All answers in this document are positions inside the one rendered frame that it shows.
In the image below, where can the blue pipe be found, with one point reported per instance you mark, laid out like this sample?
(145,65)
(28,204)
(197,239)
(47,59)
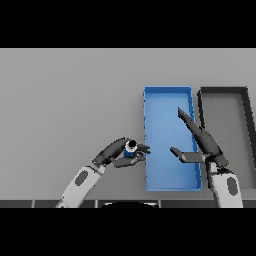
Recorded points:
(130,148)

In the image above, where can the blue bin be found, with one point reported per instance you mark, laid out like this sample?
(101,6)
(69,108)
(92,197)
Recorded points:
(168,140)

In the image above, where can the dark grey bin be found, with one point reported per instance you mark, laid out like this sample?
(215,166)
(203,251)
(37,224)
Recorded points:
(230,133)

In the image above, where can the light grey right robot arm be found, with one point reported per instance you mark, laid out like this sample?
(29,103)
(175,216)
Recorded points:
(227,188)

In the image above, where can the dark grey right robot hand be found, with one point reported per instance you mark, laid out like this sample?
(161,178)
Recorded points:
(206,141)

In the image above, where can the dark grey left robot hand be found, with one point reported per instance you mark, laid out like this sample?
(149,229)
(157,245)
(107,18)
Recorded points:
(111,151)

